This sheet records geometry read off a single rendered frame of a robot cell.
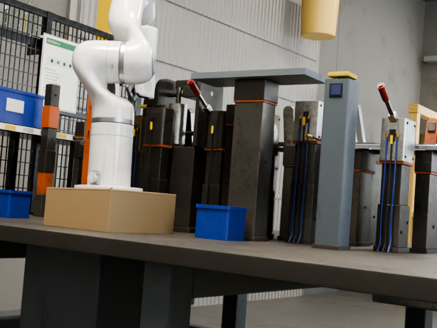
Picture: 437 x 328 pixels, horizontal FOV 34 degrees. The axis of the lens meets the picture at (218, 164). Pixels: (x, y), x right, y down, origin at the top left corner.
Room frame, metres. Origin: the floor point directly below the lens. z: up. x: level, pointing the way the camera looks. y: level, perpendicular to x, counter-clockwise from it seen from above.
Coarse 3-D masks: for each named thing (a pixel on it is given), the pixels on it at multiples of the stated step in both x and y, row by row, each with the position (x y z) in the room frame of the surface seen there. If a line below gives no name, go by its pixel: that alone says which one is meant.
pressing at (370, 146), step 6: (282, 144) 2.26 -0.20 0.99; (360, 144) 2.12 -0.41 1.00; (366, 144) 2.11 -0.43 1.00; (372, 144) 2.10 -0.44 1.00; (378, 144) 2.09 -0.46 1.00; (420, 144) 2.02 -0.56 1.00; (426, 144) 2.01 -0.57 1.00; (432, 144) 2.00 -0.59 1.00; (282, 150) 2.47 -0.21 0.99; (366, 150) 2.29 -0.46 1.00; (372, 150) 2.28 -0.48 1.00; (378, 150) 2.27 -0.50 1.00; (414, 150) 2.18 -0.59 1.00; (420, 150) 2.17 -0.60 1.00; (426, 150) 2.15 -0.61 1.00; (432, 150) 2.14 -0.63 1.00
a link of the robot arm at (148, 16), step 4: (152, 4) 2.51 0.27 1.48; (148, 8) 2.51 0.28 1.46; (152, 8) 2.53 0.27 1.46; (144, 12) 2.52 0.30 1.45; (148, 12) 2.52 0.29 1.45; (152, 12) 2.54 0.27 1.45; (144, 16) 2.53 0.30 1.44; (148, 16) 2.54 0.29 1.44; (152, 16) 2.55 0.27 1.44; (144, 20) 2.55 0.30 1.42; (148, 20) 2.55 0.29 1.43; (152, 20) 2.57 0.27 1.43; (144, 24) 2.56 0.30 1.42; (116, 40) 2.64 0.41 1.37
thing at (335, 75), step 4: (328, 72) 1.89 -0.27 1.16; (332, 72) 1.88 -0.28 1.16; (336, 72) 1.87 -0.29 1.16; (340, 72) 1.87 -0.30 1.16; (344, 72) 1.86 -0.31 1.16; (348, 72) 1.86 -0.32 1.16; (328, 76) 1.89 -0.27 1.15; (332, 76) 1.88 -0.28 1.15; (336, 76) 1.88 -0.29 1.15; (340, 76) 1.87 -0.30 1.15; (344, 76) 1.87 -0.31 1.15; (348, 76) 1.87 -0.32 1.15; (352, 76) 1.88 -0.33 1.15; (356, 76) 1.90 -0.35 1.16
